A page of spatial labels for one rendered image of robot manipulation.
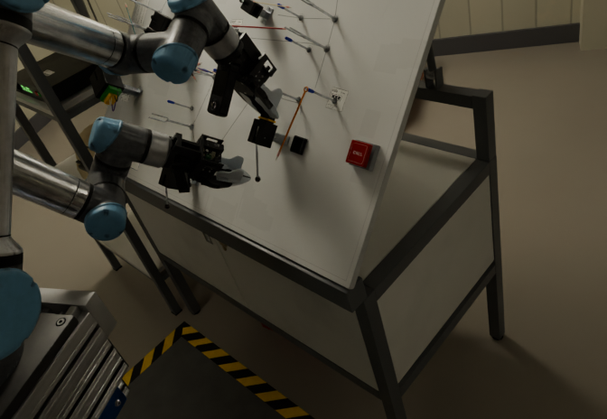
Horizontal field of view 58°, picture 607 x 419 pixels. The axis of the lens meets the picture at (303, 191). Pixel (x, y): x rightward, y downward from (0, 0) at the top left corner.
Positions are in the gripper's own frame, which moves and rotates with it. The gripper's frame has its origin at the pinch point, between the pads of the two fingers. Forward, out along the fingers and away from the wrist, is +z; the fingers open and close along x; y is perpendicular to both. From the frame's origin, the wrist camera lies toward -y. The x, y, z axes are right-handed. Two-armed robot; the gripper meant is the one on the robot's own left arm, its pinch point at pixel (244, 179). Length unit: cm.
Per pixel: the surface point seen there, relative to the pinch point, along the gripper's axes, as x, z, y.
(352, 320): -29.7, 30.3, -4.3
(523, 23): 193, 215, -16
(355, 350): -33, 39, -16
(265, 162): 7.0, 6.4, -0.4
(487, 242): -3, 78, 5
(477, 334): -15, 112, -34
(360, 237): -20.6, 18.0, 17.3
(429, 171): 10, 51, 12
